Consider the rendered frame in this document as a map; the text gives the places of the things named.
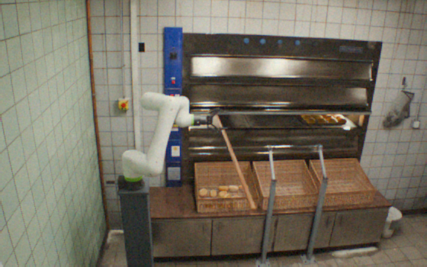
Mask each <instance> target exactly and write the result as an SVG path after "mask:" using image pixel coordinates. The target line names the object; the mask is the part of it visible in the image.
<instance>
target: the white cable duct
mask: <svg viewBox="0 0 427 267"><path fill-rule="evenodd" d="M130 11H131V13H130V23H131V34H130V36H131V50H132V56H131V63H132V76H133V116H134V129H135V143H136V150H137V151H139V152H140V122H139V92H138V76H137V62H138V61H137V46H136V36H137V32H136V0H130Z"/></svg>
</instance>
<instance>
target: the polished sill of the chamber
mask: <svg viewBox="0 0 427 267"><path fill-rule="evenodd" d="M225 131H226V133H227V134H308V133H360V132H361V128H360V127H304V128H228V129H225ZM222 133H223V132H222V130H219V131H218V133H217V132H215V131H213V130H211V129H207V128H204V129H189V134H222Z"/></svg>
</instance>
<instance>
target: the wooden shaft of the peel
mask: <svg viewBox="0 0 427 267"><path fill-rule="evenodd" d="M216 117H217V120H218V123H219V125H220V127H223V124H222V122H221V119H220V116H219V115H218V114H216ZM222 132H223V135H224V138H225V141H226V144H227V147H228V150H229V152H230V155H231V158H232V159H233V163H234V165H235V167H236V171H237V172H238V175H239V180H240V181H241V184H242V187H243V190H244V192H245V193H246V197H247V199H248V203H249V206H250V208H251V210H252V211H255V210H256V207H255V205H254V202H253V200H252V198H251V195H250V194H249V189H248V187H247V184H246V182H245V180H244V178H243V176H242V173H241V171H240V167H239V164H238V162H237V159H236V157H235V155H234V152H233V149H232V147H231V145H230V142H229V141H228V136H227V134H226V131H225V129H223V130H222Z"/></svg>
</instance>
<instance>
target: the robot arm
mask: <svg viewBox="0 0 427 267"><path fill-rule="evenodd" d="M140 104H141V105H142V107H143V108H144V109H146V110H147V111H157V112H158V113H159V114H158V118H157V122H156V129H155V133H154V135H153V138H152V141H151V144H150V146H149V149H148V153H147V154H145V153H141V152H139V151H137V150H127V151H125V152H124V154H123V156H122V158H123V170H124V175H119V177H118V179H115V181H106V184H112V185H114V184H115V185H117V186H118V189H122V188H125V189H127V190H131V191H133V190H134V191H138V190H140V189H142V188H143V187H144V186H145V182H144V181H143V175H147V176H149V177H157V176H159V175H160V174H161V171H162V167H163V161H164V156H165V150H166V147H167V143H168V138H169V133H170V130H171V128H172V125H173V123H174V120H175V123H176V124H177V125H178V126H179V127H199V126H201V125H207V129H211V130H213V131H215V132H217V133H218V131H219V130H223V129H228V127H219V128H217V127H216V126H215V125H214V124H212V123H213V121H212V120H213V118H212V117H213V116H214V115H215V114H217V113H218V112H228V111H224V110H220V109H219V108H215V109H213V110H212V111H208V112H207V115H200V114H189V100H188V99H187V98H185V97H172V96H167V95H164V94H161V93H155V92H146V93H144V94H143V95H142V97H141V99H140ZM211 112H214V113H212V115H210V113H211ZM209 125H211V126H212V127H214V128H215V129H213V128H211V127H210V126H209Z"/></svg>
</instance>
